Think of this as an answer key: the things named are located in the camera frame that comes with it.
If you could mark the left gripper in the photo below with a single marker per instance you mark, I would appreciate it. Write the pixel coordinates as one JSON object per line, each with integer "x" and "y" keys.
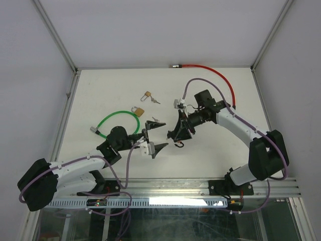
{"x": 149, "y": 126}

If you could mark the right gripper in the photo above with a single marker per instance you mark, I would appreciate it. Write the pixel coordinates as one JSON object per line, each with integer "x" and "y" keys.
{"x": 184, "y": 134}

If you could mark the orange black padlock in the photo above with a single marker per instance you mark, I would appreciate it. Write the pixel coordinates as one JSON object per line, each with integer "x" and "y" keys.
{"x": 179, "y": 144}

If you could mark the large brass padlock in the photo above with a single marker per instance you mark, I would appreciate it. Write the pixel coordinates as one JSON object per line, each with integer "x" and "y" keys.
{"x": 137, "y": 111}

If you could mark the small padlock silver keys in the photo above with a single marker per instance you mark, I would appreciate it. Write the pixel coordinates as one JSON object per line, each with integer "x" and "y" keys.
{"x": 154, "y": 100}

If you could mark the small brass padlock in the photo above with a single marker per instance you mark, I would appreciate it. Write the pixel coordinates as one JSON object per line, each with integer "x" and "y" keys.
{"x": 146, "y": 95}

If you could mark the green cable lock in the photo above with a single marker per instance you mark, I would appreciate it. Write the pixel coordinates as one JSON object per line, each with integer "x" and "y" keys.
{"x": 96, "y": 131}

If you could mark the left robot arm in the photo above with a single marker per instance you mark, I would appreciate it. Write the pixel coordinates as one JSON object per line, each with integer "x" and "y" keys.
{"x": 44, "y": 181}

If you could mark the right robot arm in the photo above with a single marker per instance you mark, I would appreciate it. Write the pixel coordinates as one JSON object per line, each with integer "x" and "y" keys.
{"x": 267, "y": 151}

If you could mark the aluminium mounting rail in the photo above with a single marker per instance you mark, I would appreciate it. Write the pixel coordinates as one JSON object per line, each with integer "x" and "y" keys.
{"x": 144, "y": 187}

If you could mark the red cable lock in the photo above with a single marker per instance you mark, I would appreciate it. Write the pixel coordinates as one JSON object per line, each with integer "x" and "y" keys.
{"x": 215, "y": 72}

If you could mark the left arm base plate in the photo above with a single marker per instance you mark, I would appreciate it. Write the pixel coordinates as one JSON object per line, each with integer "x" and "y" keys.
{"x": 110, "y": 187}

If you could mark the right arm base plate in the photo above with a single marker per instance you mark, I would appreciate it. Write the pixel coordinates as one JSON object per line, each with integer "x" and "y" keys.
{"x": 228, "y": 188}

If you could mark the slotted cable duct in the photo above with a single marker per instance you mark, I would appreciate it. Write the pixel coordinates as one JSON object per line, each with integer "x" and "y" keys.
{"x": 152, "y": 202}

